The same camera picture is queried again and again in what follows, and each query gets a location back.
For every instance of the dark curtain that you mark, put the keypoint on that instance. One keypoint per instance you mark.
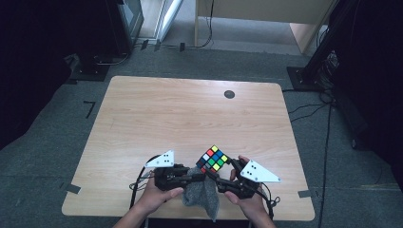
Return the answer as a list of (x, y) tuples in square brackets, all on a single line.
[(28, 63), (377, 79)]

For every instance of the person's right hand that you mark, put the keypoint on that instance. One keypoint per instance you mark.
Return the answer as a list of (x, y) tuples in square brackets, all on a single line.
[(250, 205)]

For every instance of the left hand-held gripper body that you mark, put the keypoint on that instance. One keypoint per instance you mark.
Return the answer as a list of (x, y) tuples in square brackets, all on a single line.
[(166, 177)]

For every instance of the multicoloured puzzle cube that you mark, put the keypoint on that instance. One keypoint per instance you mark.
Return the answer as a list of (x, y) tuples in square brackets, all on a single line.
[(213, 158)]

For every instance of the grey cloth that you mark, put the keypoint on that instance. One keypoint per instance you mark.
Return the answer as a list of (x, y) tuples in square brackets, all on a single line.
[(201, 193)]

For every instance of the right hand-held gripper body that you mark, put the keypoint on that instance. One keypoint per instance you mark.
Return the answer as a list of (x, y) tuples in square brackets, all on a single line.
[(256, 172)]

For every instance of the black monitor cabinet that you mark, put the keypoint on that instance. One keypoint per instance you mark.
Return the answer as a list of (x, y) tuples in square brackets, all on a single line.
[(125, 22)]

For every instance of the light wooden desk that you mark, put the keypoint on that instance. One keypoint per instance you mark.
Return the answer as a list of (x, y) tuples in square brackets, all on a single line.
[(269, 11)]

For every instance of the white upright panel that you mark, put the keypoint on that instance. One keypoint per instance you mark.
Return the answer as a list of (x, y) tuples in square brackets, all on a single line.
[(168, 19)]

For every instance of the black stand base plate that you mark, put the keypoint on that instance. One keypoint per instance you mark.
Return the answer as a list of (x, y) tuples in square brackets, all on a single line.
[(90, 72)]

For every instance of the person's left hand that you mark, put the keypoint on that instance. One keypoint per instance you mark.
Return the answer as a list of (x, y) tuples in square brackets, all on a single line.
[(155, 196)]

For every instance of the grey floor tape strip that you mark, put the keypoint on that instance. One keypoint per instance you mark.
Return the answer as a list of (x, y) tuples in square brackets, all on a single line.
[(72, 188), (304, 193)]

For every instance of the dark round table grommet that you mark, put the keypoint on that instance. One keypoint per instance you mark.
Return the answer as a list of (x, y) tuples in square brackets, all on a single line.
[(229, 94)]

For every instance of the black angled floor tape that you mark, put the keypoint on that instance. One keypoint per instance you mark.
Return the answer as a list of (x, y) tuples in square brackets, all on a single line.
[(90, 109)]

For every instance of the black metal stand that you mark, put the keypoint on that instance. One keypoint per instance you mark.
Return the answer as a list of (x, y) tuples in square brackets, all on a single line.
[(312, 68)]

